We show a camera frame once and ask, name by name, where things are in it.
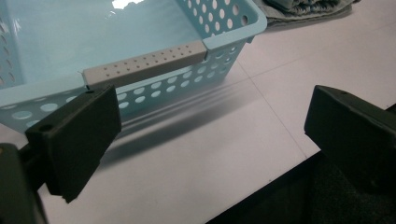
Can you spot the light blue perforated plastic basket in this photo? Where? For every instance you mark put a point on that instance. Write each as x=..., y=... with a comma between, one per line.
x=102, y=46

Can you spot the light blue denim pants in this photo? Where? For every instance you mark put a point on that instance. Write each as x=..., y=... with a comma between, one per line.
x=299, y=9

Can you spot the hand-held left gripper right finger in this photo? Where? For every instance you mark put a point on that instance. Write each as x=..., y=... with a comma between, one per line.
x=351, y=133

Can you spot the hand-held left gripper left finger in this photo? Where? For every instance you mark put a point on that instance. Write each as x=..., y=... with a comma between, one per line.
x=77, y=137

